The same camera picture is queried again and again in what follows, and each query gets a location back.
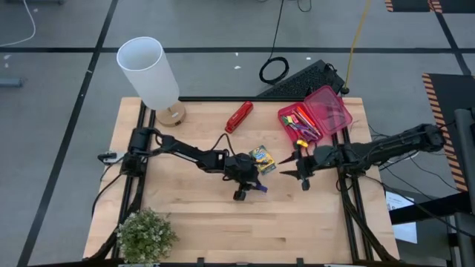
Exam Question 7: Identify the purple handled scissors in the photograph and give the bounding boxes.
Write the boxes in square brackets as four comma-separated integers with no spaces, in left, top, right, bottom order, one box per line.
[292,124,321,143]

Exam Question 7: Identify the red stapler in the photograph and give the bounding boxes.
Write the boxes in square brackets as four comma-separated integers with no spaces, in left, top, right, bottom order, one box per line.
[224,101,255,134]

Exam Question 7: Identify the orange pencil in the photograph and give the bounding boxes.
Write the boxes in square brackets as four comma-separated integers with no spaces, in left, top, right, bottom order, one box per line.
[292,110,321,136]

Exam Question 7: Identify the pink plastic pencil case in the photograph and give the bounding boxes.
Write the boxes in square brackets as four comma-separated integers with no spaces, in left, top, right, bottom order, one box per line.
[277,85,353,148]

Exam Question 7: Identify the white paper sheet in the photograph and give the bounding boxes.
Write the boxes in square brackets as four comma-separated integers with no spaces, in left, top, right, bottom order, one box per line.
[384,191,419,245]

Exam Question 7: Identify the potted green plant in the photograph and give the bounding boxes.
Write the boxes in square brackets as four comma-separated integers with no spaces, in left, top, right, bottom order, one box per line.
[117,207,180,265]

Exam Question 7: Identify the yellow hanging cable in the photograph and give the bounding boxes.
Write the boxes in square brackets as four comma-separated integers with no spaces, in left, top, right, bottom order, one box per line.
[343,0,373,94]

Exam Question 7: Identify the white shade table lamp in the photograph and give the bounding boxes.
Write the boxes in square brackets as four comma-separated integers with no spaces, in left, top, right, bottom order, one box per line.
[116,36,186,128]

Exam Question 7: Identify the gray floor bar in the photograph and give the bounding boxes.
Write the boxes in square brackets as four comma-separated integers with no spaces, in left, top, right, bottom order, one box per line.
[0,76,23,88]

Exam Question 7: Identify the gray metal post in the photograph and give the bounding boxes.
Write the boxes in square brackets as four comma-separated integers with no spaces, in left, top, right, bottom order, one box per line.
[453,107,475,267]

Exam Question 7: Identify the black metal beam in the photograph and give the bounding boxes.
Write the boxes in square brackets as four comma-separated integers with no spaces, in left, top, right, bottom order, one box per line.
[389,191,472,226]

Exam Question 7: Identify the black striped edge floor mat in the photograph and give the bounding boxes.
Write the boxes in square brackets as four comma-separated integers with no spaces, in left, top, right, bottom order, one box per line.
[384,0,475,14]
[422,73,475,194]

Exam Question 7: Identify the black coiled cable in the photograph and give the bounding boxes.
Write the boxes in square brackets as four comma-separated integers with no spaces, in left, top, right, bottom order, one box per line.
[258,0,290,85]

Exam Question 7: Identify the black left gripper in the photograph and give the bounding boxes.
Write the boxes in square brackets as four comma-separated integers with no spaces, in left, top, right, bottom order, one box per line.
[222,152,263,202]

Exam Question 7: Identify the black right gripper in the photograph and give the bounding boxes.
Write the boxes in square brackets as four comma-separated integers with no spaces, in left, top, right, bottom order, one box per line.
[278,139,339,191]

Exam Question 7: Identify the black keyboard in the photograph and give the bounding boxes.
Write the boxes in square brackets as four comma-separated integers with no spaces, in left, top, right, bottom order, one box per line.
[255,59,346,99]

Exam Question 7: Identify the black aluminium table frame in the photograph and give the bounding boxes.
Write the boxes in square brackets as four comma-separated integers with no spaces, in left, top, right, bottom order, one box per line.
[83,96,400,267]

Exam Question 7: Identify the yellow green crayon box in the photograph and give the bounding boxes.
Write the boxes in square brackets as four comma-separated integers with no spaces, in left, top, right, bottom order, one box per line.
[249,145,277,175]

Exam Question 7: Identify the white floor cable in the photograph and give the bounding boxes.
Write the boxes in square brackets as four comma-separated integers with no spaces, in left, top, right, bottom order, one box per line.
[0,0,37,47]

